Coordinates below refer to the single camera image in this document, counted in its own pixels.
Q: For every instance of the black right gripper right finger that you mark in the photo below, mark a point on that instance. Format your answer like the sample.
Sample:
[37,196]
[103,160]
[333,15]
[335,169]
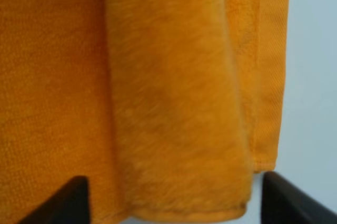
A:
[284,203]

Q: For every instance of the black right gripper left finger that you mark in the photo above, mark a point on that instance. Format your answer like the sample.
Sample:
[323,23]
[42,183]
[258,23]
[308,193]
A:
[70,204]

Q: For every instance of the orange microfibre towel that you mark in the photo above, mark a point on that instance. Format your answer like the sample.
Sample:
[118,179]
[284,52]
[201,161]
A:
[168,107]

